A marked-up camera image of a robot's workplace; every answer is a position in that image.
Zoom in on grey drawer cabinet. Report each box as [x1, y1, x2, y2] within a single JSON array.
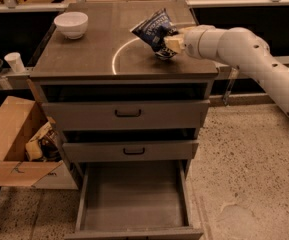
[[29, 0, 219, 240]]

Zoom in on open cardboard box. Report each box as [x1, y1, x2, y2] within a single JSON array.
[[0, 96, 78, 189]]

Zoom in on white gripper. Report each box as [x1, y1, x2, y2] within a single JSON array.
[[164, 25, 218, 59]]

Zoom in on grey top drawer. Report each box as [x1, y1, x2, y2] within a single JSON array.
[[42, 100, 209, 131]]

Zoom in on grey drawer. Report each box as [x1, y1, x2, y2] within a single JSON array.
[[42, 100, 209, 131], [65, 160, 203, 240], [63, 140, 198, 163]]

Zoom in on blue chip bag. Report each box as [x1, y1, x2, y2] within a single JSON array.
[[130, 8, 178, 60]]

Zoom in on white paper cup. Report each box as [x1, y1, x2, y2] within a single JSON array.
[[4, 52, 25, 73]]

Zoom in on white ceramic bowl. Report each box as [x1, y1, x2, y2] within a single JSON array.
[[54, 12, 88, 39]]

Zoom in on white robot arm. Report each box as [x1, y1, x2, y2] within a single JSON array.
[[164, 25, 289, 118]]

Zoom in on grey bottom drawer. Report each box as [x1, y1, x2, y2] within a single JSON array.
[[65, 160, 203, 240]]

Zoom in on snack bags in box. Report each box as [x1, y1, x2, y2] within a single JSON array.
[[25, 122, 61, 162]]

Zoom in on grey middle drawer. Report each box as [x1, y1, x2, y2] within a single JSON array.
[[63, 140, 198, 163]]

